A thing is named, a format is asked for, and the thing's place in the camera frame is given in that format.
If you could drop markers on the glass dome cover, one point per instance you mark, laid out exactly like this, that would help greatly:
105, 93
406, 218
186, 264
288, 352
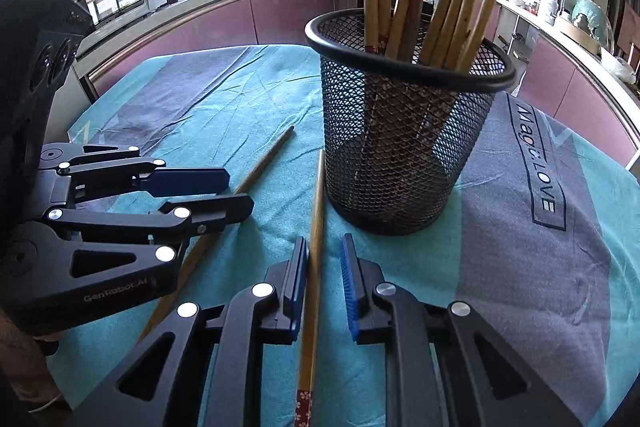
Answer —
590, 17

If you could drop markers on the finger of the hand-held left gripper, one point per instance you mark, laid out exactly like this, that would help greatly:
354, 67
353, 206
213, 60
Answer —
190, 182
225, 209

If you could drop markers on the bamboo chopstick floral end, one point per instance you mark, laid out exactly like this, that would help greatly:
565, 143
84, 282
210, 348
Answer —
316, 227

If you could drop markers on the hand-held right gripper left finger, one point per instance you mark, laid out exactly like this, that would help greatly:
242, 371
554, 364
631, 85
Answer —
300, 287

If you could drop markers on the person's left forearm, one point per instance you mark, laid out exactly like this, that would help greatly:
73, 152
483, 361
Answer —
22, 357

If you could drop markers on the white plastic bag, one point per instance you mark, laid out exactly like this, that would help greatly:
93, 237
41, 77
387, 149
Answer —
617, 67

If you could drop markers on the black mesh utensil holder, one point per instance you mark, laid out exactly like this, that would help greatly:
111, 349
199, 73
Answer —
400, 147

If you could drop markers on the teal and grey tablecloth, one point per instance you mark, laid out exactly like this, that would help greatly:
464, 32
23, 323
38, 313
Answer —
500, 307

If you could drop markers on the dark brown wooden chopstick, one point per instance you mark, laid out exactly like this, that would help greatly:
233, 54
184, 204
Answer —
265, 159

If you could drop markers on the purple kitchen cabinets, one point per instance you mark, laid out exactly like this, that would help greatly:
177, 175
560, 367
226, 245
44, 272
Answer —
225, 22

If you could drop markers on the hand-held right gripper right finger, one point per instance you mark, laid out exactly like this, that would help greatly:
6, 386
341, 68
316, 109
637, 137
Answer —
350, 292

